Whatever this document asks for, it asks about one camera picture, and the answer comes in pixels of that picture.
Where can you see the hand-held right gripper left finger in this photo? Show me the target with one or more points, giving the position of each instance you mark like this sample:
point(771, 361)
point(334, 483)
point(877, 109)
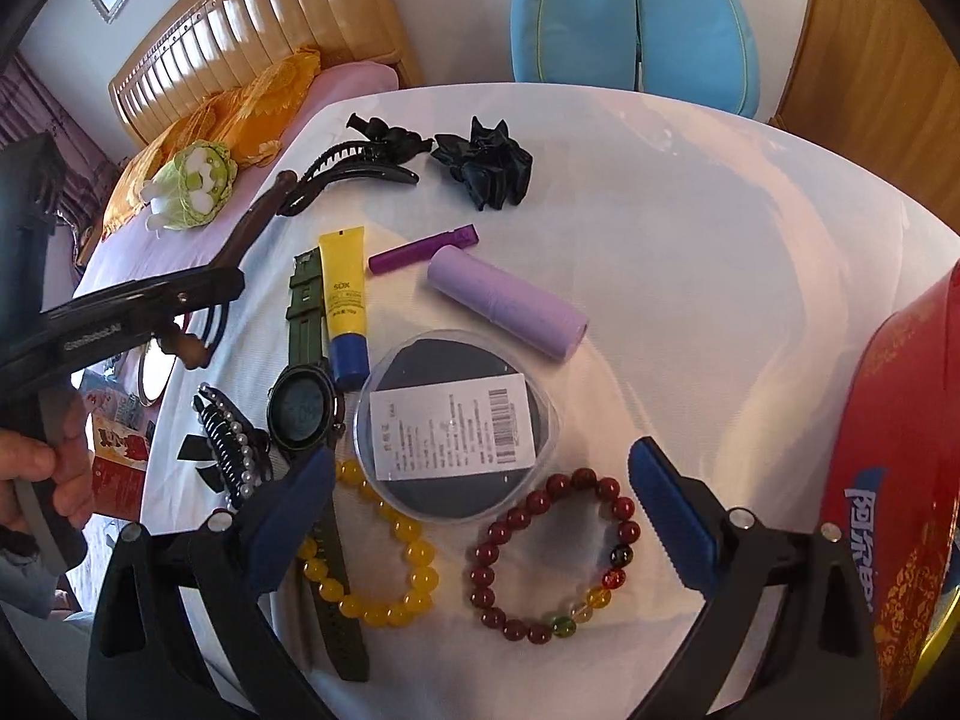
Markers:
point(294, 514)

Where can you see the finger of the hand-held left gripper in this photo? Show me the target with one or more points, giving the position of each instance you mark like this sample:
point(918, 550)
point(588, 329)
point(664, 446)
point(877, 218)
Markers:
point(202, 289)

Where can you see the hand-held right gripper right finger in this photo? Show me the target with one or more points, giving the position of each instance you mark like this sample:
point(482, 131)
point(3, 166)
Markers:
point(675, 521)

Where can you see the brown hair clip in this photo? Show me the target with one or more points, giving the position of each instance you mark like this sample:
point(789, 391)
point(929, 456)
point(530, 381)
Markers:
point(251, 229)

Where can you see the red round tin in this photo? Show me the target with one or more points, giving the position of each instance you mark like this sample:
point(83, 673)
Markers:
point(892, 480)

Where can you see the person's left hand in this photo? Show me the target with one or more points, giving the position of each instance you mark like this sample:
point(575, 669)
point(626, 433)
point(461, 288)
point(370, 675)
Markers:
point(30, 457)

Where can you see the pink bed sheet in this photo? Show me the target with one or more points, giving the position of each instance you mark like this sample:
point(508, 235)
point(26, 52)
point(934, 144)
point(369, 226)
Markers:
point(120, 247)

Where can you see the black pearl claw clip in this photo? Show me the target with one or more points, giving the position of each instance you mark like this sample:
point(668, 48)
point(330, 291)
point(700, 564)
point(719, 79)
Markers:
point(229, 442)

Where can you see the green cabbage plush toy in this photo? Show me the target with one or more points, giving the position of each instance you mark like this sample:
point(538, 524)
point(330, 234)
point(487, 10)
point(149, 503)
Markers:
point(195, 187)

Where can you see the oval gold-rimmed mirror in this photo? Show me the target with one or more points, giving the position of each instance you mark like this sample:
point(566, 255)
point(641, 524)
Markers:
point(154, 379)

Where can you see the green digital wristwatch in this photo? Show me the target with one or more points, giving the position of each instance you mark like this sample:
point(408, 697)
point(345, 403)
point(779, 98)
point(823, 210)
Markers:
point(304, 409)

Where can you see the yellow tube with blue cap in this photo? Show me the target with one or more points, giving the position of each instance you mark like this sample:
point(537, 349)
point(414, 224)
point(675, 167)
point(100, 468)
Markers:
point(341, 300)

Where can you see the colourful printed packet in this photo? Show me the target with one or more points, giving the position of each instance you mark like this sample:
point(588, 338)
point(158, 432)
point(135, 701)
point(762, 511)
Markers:
point(112, 401)

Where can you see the purple curtain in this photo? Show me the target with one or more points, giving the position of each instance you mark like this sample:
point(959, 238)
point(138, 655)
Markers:
point(37, 101)

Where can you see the orange pillow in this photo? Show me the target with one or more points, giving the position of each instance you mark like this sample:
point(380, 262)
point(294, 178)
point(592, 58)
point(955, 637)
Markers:
point(225, 116)

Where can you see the round clear labelled case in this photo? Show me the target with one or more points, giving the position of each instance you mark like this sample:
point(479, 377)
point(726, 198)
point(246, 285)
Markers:
point(450, 427)

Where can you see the red printed packet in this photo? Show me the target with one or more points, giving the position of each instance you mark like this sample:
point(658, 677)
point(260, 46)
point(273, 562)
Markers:
point(120, 465)

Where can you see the black bow hair clip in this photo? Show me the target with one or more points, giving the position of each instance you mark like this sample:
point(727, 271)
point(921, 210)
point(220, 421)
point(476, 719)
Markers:
point(352, 169)

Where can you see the small purple tube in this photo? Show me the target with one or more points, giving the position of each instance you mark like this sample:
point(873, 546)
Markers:
point(412, 253)

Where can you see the tan padded headboard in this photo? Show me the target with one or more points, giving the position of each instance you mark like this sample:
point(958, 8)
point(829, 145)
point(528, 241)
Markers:
point(247, 37)

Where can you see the lilac cylinder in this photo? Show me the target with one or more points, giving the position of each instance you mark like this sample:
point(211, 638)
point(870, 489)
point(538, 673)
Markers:
point(502, 300)

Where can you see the blue cushioned chair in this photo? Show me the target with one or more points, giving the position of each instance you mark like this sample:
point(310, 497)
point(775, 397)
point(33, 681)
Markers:
point(585, 22)

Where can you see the wooden wardrobe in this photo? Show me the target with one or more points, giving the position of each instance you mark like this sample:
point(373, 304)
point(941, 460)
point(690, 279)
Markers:
point(870, 67)

